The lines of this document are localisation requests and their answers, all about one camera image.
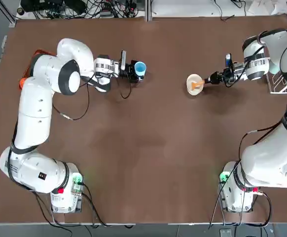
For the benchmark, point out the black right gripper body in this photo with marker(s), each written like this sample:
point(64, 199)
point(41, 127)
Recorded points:
point(228, 75)

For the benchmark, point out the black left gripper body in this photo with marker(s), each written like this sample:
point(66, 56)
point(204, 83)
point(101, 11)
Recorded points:
point(126, 71)

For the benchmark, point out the blue plastic cup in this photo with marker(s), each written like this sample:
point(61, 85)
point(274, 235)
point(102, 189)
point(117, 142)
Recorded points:
point(140, 67)

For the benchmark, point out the orange brush white bristles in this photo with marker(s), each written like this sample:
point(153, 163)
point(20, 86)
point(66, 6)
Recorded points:
point(195, 85)

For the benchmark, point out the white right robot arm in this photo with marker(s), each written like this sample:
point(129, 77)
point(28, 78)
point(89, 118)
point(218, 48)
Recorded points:
point(269, 160)

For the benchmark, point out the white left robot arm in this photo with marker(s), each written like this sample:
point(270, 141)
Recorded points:
point(35, 111)

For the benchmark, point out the white round plate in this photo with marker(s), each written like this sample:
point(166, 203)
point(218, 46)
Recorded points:
point(195, 92)

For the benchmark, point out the pale green cup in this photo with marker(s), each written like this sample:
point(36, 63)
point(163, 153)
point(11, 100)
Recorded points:
point(273, 69)

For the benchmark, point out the white paper sheets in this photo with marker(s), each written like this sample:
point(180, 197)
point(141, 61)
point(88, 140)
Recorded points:
point(266, 6)

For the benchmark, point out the brown wicker basket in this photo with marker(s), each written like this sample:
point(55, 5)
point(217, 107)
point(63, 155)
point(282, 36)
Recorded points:
point(38, 51)

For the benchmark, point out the orange fruit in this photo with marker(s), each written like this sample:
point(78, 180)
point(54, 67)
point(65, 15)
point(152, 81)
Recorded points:
point(22, 82)

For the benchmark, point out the black electronic device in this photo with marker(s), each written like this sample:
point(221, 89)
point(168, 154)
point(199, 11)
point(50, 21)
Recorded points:
point(40, 5)

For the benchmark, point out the black tape roll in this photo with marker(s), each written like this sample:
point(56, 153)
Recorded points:
point(20, 10)

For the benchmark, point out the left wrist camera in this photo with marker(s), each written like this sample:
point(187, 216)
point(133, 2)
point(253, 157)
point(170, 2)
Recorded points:
point(123, 59)

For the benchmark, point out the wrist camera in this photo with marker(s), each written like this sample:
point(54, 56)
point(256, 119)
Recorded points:
point(123, 59)
point(229, 59)

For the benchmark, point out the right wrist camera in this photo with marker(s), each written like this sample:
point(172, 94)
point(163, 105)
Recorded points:
point(229, 59)

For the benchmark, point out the aluminium frame post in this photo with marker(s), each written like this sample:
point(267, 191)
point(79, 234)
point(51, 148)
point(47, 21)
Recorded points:
point(148, 10)

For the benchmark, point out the aluminium frame rail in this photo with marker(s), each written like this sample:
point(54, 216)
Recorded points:
point(9, 13)

